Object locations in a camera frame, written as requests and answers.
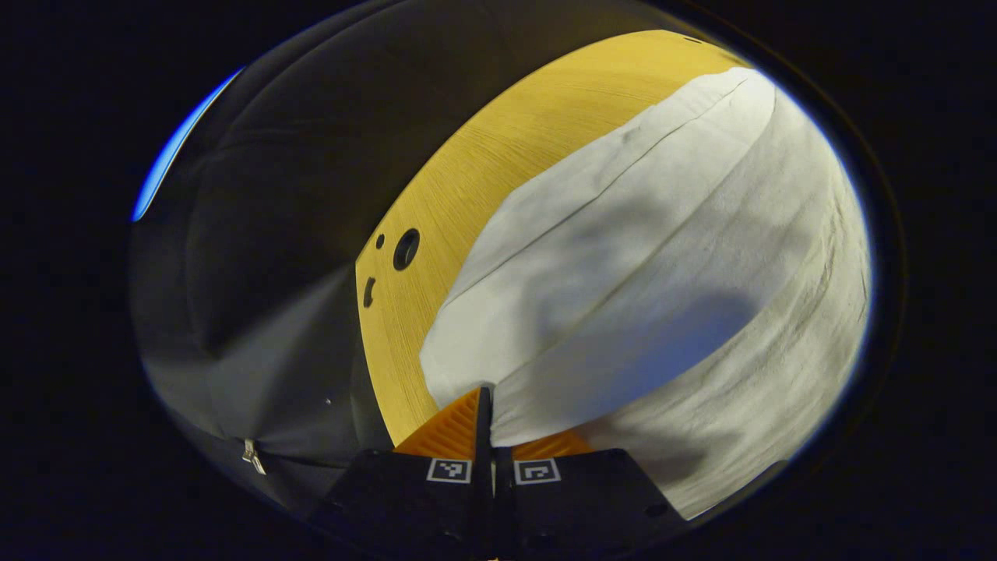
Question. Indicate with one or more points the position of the black backdrop cloth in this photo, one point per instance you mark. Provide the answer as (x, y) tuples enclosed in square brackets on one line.
[(296, 234)]

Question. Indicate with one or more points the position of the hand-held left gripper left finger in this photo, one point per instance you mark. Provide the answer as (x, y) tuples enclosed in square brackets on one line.
[(436, 499)]

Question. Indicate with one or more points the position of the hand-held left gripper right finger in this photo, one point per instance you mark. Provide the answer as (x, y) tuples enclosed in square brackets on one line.
[(576, 499)]

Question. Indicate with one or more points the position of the white spring clamp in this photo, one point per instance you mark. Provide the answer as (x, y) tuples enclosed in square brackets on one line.
[(253, 456)]

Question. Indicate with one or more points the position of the white jeans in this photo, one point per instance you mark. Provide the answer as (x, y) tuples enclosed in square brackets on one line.
[(662, 273)]

